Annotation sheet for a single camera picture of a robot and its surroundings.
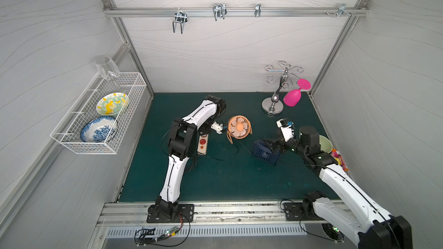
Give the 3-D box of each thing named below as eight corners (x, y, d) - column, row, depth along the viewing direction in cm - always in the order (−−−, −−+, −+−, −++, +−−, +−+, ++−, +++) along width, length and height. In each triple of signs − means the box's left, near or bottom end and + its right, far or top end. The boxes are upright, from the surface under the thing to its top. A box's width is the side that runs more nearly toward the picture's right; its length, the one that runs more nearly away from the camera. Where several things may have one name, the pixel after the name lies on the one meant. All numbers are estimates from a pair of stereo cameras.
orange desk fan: (226, 143, 98) (226, 132, 89) (226, 127, 105) (226, 115, 96) (251, 143, 98) (253, 132, 89) (249, 127, 105) (251, 115, 96)
